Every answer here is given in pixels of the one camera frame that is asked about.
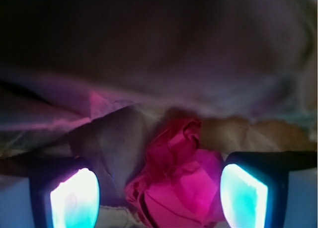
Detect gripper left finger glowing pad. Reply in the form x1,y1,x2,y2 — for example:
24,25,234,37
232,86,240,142
0,158,100,228

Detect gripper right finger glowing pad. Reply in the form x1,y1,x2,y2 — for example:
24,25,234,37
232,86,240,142
220,151,318,228

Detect red paper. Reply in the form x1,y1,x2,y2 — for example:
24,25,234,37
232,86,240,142
125,118,225,228

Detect brown paper bag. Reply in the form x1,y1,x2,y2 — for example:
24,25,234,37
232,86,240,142
0,0,318,224

